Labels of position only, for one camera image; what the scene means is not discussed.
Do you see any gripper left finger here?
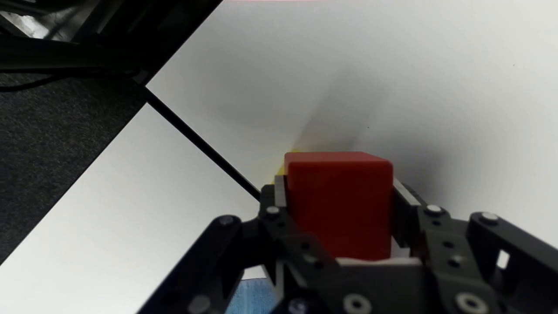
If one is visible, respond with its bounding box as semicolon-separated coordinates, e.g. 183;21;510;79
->
137;176;338;314

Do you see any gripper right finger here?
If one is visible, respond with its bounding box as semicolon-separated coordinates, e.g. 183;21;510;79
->
392;180;558;314

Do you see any orange block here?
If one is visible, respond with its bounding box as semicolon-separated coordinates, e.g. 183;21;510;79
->
284;151;394;262

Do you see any blue object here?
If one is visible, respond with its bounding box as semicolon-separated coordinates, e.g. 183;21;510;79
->
225;278;280;314

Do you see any yellow block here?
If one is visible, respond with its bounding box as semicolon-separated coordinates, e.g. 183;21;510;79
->
271;148;302;184

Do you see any black metal frame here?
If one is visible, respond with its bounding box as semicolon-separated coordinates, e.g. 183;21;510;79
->
0;0;224;85

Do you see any black cable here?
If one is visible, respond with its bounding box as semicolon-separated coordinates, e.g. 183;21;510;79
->
0;72;81;93

